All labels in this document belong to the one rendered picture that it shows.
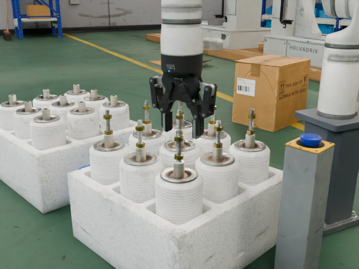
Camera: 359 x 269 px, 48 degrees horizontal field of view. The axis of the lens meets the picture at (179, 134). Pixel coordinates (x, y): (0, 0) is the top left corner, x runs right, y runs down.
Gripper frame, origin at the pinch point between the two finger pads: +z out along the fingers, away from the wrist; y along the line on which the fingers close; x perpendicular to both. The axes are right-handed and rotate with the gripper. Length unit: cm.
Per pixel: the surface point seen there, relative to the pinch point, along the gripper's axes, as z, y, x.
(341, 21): 20, -131, 575
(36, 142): 16, -54, 3
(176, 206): 14.5, 1.6, -4.2
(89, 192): 19.0, -23.0, -4.6
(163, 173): 9.9, -3.5, -1.5
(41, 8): 0, -494, 322
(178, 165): 7.6, -0.2, -0.9
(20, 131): 15, -65, 5
